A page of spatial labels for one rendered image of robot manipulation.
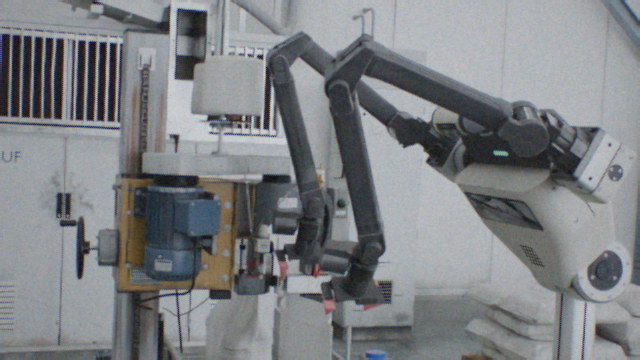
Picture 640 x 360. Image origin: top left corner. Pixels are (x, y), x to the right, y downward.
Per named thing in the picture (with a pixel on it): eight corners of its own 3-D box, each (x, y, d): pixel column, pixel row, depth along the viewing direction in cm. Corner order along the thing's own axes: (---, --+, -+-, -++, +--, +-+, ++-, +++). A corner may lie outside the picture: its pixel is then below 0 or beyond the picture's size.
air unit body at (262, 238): (272, 279, 247) (274, 226, 246) (256, 279, 246) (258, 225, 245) (268, 277, 251) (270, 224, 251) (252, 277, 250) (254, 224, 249)
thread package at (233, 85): (269, 119, 229) (272, 55, 228) (207, 116, 224) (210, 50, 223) (254, 120, 245) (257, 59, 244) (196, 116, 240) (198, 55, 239)
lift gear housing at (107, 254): (117, 269, 243) (118, 230, 242) (96, 269, 241) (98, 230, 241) (114, 263, 253) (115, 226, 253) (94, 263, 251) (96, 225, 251)
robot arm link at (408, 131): (298, 21, 211) (292, 18, 220) (264, 65, 212) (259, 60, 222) (430, 129, 224) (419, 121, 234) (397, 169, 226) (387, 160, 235)
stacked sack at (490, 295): (590, 313, 529) (591, 289, 529) (491, 314, 511) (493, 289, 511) (553, 299, 570) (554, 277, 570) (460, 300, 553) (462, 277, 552)
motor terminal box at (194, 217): (221, 244, 224) (223, 200, 223) (188, 246, 217) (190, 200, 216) (202, 240, 230) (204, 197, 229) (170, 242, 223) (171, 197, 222)
